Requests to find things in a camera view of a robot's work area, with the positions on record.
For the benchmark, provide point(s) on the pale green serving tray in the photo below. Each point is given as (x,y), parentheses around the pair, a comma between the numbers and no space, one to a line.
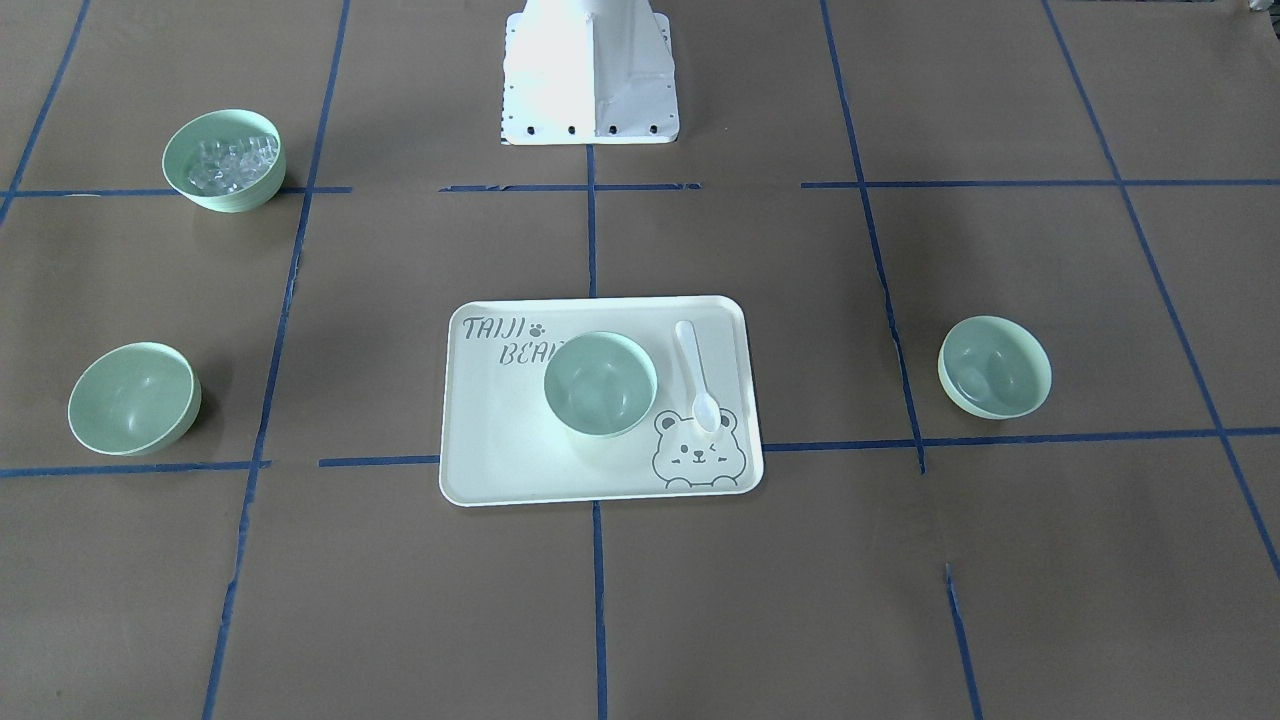
(501,445)

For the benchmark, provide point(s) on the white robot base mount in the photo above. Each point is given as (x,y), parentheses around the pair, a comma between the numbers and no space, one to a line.
(587,73)

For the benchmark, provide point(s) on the white plastic spoon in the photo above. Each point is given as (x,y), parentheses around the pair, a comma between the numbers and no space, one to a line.
(704,407)

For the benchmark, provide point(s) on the green bowl front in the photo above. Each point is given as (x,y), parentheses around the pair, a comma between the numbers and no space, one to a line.
(135,400)

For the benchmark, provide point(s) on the green bowl on tray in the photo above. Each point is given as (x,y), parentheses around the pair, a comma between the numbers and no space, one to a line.
(600,384)

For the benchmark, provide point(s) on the clear ice cubes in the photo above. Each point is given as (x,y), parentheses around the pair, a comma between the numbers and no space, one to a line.
(219,166)

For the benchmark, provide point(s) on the green bowl with ice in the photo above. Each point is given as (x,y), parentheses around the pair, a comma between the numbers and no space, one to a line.
(227,123)

